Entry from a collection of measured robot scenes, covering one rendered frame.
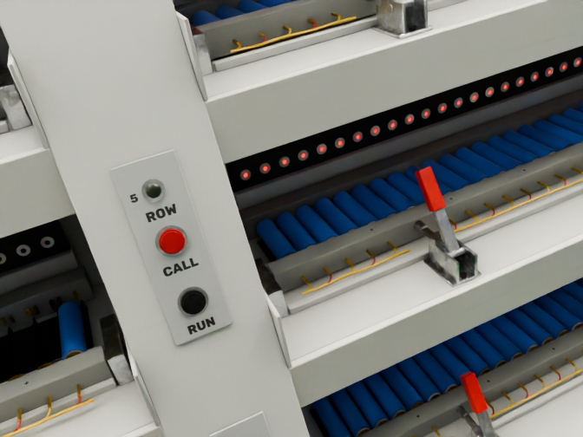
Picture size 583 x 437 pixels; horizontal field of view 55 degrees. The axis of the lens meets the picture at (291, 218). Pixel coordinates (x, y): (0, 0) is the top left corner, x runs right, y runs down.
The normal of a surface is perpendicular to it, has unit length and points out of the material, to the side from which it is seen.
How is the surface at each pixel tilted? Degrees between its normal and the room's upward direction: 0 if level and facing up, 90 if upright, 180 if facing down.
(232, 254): 90
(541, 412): 18
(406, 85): 108
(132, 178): 90
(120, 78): 90
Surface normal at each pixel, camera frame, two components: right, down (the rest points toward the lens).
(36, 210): 0.39, 0.45
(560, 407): -0.16, -0.83
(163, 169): 0.32, 0.18
